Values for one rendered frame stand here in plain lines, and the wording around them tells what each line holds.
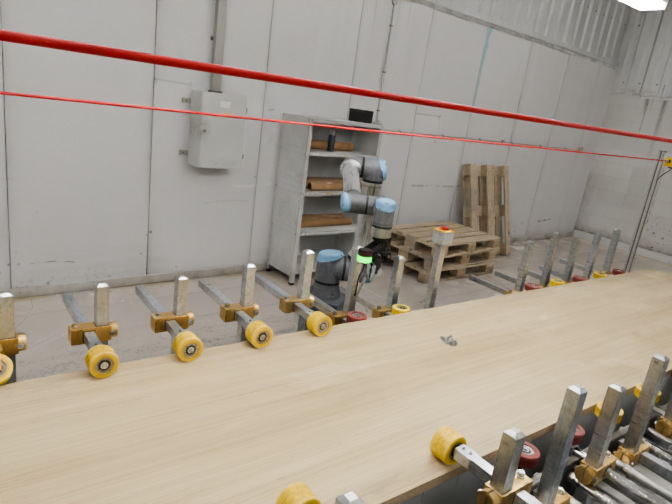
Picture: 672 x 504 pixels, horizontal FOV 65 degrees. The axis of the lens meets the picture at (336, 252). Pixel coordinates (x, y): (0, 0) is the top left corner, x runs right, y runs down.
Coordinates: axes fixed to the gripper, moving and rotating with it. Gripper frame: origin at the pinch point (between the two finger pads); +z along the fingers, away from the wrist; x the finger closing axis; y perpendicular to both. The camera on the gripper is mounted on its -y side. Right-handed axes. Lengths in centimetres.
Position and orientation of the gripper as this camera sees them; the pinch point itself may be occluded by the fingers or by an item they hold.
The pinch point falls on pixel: (369, 279)
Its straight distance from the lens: 240.8
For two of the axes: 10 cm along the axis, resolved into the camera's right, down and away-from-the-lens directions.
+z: -1.4, 9.5, 2.8
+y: 8.0, -0.6, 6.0
